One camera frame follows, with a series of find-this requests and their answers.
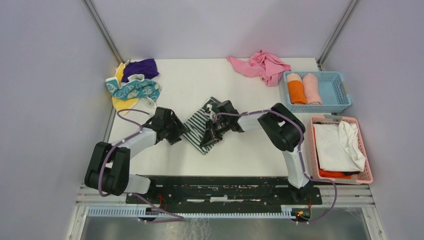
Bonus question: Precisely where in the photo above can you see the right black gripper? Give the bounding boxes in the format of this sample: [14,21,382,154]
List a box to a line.
[200,117,231,148]

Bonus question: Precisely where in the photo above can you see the green white striped towel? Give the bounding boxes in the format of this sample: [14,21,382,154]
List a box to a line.
[183,96,221,155]

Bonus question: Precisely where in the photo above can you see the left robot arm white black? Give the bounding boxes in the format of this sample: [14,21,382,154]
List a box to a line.
[84,107,188,204]

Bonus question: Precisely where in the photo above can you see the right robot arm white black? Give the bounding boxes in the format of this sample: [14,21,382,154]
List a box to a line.
[199,100,310,204]

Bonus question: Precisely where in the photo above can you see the teal patterned towel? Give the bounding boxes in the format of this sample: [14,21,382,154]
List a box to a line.
[105,74,162,108]

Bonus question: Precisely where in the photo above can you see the yellow towel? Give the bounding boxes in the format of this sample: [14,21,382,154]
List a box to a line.
[111,60,140,111]

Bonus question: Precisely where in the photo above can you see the purple towel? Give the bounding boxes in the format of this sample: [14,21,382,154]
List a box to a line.
[121,58,160,83]

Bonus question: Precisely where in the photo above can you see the pink crumpled towel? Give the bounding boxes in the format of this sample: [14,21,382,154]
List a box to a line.
[226,50,292,87]

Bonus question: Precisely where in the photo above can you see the orange rolled towel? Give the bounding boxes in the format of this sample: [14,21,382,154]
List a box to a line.
[286,73,308,105]

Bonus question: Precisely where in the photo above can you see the light pink rolled towel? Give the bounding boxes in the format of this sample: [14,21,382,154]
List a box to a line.
[302,73,323,105]

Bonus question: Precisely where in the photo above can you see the orange cloth in basket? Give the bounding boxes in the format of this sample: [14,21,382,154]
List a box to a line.
[319,169,352,180]

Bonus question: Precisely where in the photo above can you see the white cloth in basket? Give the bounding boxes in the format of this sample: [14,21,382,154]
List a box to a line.
[313,121,366,172]

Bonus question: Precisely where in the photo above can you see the blue plastic basket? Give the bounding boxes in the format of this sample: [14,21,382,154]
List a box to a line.
[278,71,352,113]

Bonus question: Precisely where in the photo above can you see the pink plastic basket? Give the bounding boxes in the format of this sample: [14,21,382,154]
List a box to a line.
[308,115,373,185]

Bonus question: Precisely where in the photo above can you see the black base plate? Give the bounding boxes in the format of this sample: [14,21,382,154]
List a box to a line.
[142,175,323,214]

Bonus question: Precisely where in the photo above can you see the blue slotted cable duct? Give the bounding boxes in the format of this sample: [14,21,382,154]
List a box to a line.
[87,206,295,220]

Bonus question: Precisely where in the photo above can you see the aluminium frame rails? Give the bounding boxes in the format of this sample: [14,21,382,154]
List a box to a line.
[65,185,387,240]

